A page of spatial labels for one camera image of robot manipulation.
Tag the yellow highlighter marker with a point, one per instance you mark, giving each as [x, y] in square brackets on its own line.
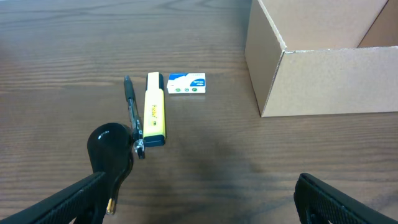
[154, 111]

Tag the brown cardboard box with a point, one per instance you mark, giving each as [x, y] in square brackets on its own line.
[323, 57]

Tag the black ballpoint pen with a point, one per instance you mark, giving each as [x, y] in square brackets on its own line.
[136, 126]

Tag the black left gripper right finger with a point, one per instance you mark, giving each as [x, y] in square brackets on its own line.
[319, 203]

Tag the black glossy tape dispenser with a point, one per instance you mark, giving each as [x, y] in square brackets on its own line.
[109, 148]

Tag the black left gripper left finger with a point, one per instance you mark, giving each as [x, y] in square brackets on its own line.
[83, 202]

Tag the white blue staples box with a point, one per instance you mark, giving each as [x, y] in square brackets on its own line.
[184, 83]

